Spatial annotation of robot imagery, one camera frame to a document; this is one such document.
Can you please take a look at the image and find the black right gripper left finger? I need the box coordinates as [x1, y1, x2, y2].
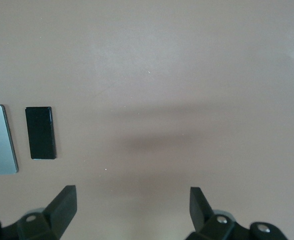
[0, 184, 78, 240]

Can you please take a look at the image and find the black smartphone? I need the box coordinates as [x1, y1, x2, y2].
[24, 106, 57, 161]

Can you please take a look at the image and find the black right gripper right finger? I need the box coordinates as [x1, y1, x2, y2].
[186, 186, 286, 240]

